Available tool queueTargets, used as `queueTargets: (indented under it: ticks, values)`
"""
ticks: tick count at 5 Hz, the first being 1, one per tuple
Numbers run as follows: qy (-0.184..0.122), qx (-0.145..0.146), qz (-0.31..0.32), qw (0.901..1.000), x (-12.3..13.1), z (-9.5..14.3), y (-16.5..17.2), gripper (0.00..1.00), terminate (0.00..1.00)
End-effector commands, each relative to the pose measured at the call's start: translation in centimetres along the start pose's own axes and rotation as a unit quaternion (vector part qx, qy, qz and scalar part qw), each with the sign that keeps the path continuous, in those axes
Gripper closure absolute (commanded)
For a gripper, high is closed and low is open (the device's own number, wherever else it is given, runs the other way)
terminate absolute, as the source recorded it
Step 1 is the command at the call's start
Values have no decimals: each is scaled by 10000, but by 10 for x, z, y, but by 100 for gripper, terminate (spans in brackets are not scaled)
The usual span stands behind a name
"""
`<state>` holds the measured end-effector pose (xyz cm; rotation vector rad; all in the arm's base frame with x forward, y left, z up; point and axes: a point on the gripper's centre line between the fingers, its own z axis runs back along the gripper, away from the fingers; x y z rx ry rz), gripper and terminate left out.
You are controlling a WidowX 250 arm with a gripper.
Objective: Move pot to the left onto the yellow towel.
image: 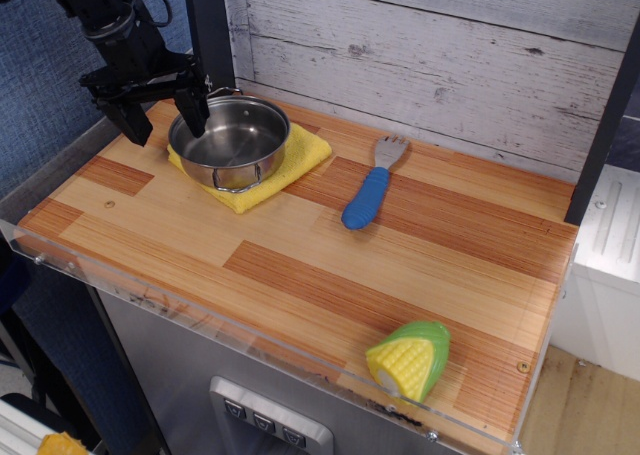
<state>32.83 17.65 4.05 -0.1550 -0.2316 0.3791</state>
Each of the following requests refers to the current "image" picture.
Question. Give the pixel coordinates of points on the yellow object bottom left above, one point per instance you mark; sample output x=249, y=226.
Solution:
x=61, y=444

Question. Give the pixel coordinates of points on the stainless steel cabinet front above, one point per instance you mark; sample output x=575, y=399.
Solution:
x=209, y=397

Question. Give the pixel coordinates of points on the white side cabinet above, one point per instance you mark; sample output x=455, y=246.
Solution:
x=597, y=318

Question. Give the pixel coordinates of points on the toy corn cob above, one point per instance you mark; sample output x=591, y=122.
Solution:
x=410, y=360

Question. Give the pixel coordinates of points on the black left upright post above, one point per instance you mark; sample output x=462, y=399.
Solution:
x=210, y=38

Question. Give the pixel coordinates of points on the blue handled metal fork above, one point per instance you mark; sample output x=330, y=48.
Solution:
x=363, y=208

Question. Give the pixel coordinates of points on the silver button control panel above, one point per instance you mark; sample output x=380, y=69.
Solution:
x=237, y=403

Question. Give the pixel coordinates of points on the clear acrylic edge guard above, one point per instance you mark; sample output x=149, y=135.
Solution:
x=471, y=232

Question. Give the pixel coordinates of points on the folded yellow towel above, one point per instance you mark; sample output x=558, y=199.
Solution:
x=303, y=152

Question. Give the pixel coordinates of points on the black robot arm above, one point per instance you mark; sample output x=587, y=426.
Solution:
x=98, y=12

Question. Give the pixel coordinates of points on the stainless steel pot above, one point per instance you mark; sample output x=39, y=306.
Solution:
x=243, y=143

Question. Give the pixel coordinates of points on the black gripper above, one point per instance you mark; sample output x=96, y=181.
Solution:
x=138, y=62

